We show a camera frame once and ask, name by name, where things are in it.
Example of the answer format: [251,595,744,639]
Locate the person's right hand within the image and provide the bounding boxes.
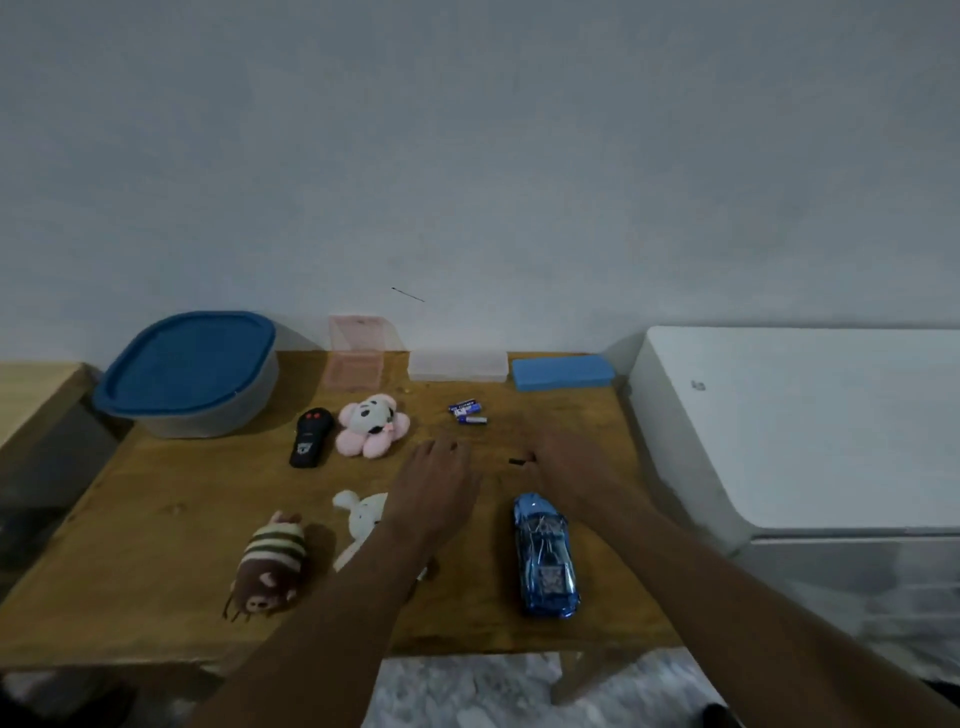
[524,428,639,530]

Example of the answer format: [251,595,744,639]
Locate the person's left hand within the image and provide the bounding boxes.
[382,438,483,555]

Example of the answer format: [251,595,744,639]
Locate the white dog plush toy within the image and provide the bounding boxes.
[332,491,429,583]

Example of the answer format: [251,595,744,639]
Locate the blue toy car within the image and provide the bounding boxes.
[512,492,580,620]

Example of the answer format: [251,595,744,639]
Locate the pink flower plush toy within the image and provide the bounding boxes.
[335,393,412,460]

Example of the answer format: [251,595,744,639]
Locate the blue plastic case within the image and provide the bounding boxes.
[511,353,616,393]

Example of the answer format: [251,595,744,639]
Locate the clear plastic case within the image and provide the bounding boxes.
[407,349,510,384]

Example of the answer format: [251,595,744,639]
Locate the pink transparent case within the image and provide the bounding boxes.
[323,314,406,391]

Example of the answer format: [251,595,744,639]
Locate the brown striped plush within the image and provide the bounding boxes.
[221,511,310,622]

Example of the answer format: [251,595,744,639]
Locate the person's right forearm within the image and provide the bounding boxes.
[588,491,960,728]

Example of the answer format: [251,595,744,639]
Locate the person's left forearm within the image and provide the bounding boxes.
[187,521,436,728]

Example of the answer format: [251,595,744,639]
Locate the blue container lid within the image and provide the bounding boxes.
[92,311,277,419]

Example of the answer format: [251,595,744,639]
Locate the black remote control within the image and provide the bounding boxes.
[289,407,336,470]

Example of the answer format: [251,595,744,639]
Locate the wooden table leg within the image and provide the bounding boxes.
[551,648,639,706]

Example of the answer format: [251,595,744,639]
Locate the white cabinet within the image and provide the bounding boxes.
[626,326,960,676]

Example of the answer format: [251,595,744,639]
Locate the wooden side table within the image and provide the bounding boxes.
[0,363,95,481]

